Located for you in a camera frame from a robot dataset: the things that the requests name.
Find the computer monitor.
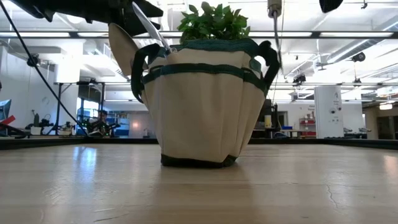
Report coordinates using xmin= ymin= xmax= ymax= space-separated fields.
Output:
xmin=0 ymin=98 xmax=12 ymax=121

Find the shelf with red boxes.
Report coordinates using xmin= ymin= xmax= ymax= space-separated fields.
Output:
xmin=299 ymin=117 xmax=317 ymax=137

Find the black overhead beam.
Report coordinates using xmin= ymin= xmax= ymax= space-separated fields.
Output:
xmin=0 ymin=30 xmax=398 ymax=39

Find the person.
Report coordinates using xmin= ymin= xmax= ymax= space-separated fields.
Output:
xmin=95 ymin=109 xmax=109 ymax=136

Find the white pillar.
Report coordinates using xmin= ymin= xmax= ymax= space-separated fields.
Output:
xmin=313 ymin=85 xmax=345 ymax=139

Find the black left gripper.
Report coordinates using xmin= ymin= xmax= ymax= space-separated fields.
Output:
xmin=107 ymin=0 xmax=164 ymax=36

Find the green plant in black pot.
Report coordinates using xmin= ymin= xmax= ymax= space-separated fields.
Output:
xmin=176 ymin=1 xmax=251 ymax=44

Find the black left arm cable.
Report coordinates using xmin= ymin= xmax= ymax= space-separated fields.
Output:
xmin=0 ymin=0 xmax=91 ymax=138

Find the beige canvas bag green trim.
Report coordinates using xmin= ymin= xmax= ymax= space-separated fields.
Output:
xmin=130 ymin=37 xmax=280 ymax=169

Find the black ceiling fixture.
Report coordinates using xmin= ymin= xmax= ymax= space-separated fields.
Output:
xmin=351 ymin=51 xmax=366 ymax=63

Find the black metal table frame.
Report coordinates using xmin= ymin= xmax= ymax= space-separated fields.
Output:
xmin=0 ymin=136 xmax=398 ymax=151

